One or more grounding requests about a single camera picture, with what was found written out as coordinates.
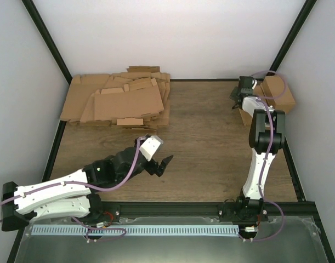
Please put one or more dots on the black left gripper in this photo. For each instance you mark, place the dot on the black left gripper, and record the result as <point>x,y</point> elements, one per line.
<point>153,169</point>

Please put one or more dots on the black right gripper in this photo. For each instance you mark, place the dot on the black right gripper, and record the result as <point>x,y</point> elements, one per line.
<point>232,96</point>

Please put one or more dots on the brown cardboard box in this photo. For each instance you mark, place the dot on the brown cardboard box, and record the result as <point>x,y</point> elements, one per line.
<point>247,115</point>

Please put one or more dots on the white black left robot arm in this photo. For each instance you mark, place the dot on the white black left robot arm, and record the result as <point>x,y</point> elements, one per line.
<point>76,194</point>

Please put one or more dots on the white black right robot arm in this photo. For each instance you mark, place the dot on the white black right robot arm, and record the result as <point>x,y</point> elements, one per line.
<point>266,138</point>

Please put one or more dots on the tall folded cardboard box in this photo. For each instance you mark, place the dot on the tall folded cardboard box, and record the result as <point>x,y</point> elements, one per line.
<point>280,96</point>

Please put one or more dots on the stack of flat cardboard blanks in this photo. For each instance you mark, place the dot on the stack of flat cardboard blanks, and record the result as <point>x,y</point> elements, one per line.
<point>137,99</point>

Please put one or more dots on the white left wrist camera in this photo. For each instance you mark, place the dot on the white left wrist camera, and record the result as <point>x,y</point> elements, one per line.
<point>150,147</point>

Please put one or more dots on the black right frame post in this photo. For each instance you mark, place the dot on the black right frame post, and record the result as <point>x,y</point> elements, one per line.
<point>292,34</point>

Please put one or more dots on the black frame post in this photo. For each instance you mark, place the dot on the black frame post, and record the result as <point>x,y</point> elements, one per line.
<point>45,34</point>
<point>292,34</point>

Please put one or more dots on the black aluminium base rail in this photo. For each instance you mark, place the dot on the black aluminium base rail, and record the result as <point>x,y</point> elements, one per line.
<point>170,208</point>

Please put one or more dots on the light blue slotted cable duct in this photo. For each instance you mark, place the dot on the light blue slotted cable duct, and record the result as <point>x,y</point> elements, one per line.
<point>139,230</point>

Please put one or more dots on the black left frame post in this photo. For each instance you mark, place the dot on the black left frame post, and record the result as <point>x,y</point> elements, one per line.
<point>45,34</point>

